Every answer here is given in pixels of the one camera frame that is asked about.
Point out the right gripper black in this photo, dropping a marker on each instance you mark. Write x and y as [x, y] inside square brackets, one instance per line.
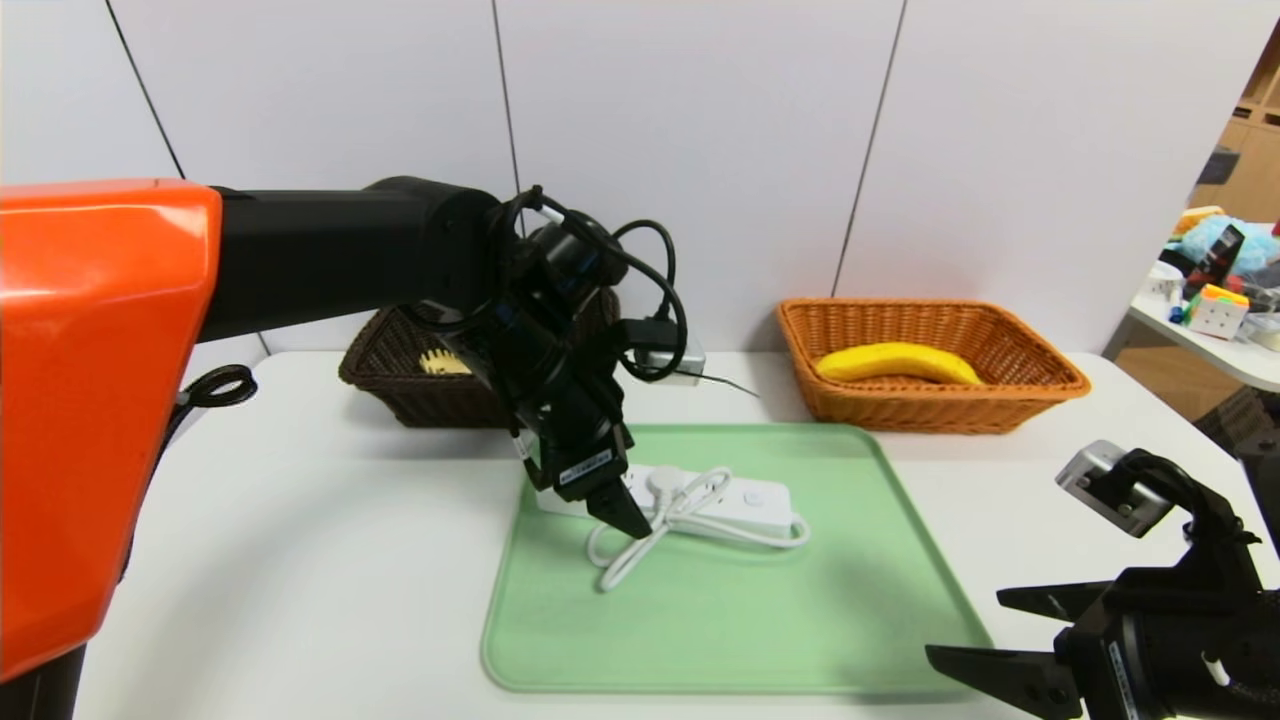
[1116, 656]

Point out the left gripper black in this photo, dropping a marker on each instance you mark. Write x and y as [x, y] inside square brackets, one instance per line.
[585, 466]

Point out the yellow banana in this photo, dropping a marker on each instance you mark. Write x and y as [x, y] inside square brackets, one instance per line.
[895, 362]

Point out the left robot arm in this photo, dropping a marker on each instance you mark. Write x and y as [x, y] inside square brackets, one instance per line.
[100, 400]

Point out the dark brown wicker basket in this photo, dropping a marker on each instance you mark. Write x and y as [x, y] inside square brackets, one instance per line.
[400, 395]

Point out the orange wicker basket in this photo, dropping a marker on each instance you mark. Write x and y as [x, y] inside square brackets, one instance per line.
[900, 405]

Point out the light green plastic tray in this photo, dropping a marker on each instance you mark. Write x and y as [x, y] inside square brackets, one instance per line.
[820, 620]

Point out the white side table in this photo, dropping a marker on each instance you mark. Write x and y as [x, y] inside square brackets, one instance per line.
[1230, 360]

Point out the colourful puzzle cube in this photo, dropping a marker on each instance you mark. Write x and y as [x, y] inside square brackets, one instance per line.
[1215, 312]

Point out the black upright box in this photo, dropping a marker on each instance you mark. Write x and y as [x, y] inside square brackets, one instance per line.
[1222, 255]

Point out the blue plush toy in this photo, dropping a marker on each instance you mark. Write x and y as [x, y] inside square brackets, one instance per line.
[1205, 240]

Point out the orange toy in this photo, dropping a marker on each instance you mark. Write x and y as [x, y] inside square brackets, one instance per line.
[1195, 217]

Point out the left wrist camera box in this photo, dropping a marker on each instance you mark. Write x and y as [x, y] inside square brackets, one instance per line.
[685, 365]

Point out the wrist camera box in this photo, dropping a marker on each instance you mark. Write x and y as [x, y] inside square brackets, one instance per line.
[1100, 488]
[685, 365]

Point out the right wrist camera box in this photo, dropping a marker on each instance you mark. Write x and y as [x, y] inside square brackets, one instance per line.
[1100, 488]

